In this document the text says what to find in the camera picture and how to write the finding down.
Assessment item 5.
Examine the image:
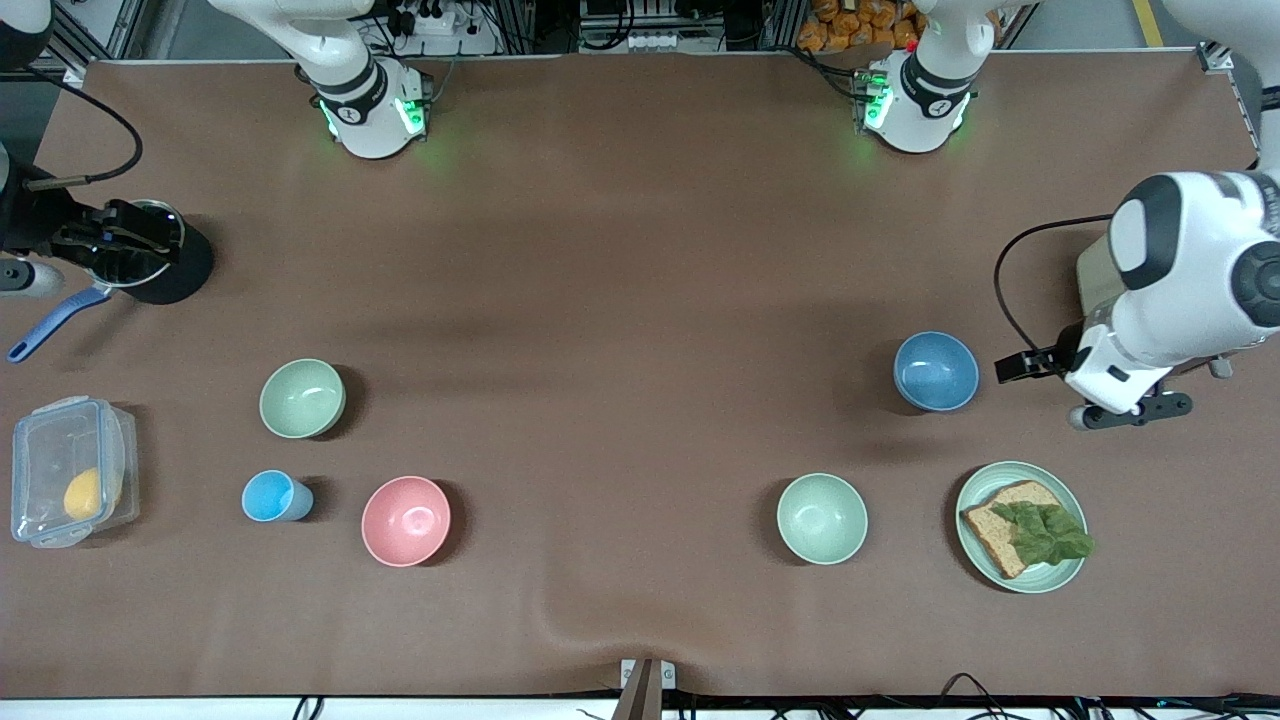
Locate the yellow lemon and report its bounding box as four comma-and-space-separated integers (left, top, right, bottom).
63, 468, 104, 521

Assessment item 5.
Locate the black looped floor cable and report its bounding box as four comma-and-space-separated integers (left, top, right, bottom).
938, 672, 1004, 706

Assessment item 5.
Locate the pink bowl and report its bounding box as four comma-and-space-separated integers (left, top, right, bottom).
361, 476, 452, 568

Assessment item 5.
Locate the blue bowl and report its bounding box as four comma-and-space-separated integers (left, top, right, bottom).
893, 331, 981, 413

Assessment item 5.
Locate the long white power strip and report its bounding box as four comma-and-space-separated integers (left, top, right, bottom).
580, 28, 726, 53

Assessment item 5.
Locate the green plate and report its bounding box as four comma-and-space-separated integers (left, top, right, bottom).
955, 461, 1089, 594

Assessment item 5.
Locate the light blue cup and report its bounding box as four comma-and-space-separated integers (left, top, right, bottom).
241, 470, 314, 523

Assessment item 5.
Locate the silver toaster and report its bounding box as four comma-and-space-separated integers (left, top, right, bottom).
1075, 235, 1236, 381

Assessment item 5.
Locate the white power strip with plugs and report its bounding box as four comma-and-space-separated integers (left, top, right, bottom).
385, 0, 473, 37

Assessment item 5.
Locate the pale mint green bowl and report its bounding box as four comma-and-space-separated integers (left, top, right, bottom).
777, 473, 869, 566

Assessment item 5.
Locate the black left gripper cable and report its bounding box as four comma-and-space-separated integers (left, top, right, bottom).
993, 214, 1113, 353

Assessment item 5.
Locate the bag of orange snacks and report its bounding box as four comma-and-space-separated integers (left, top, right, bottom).
797, 0, 926, 53

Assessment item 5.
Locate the green lettuce leaf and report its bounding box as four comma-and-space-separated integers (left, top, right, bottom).
990, 500, 1095, 567

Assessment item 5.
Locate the sage green bowl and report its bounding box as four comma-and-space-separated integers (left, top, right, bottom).
259, 358, 347, 440

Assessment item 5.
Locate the metal table clamp bracket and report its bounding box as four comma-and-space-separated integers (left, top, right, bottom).
612, 658, 678, 720

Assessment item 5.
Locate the clear plastic food container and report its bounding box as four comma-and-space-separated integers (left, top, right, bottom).
11, 396, 140, 549

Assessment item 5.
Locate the brown bread slice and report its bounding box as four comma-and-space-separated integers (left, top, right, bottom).
960, 480, 1063, 579

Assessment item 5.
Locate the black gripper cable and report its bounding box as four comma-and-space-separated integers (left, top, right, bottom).
993, 214, 1113, 353
25, 68, 144, 192

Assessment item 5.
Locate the black pot with blue handle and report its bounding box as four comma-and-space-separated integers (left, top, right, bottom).
8, 199, 215, 363

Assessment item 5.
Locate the glass lid with blue knob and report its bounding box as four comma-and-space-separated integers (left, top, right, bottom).
100, 200, 187, 289

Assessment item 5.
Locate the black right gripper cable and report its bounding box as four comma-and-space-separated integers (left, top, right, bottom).
25, 68, 144, 192

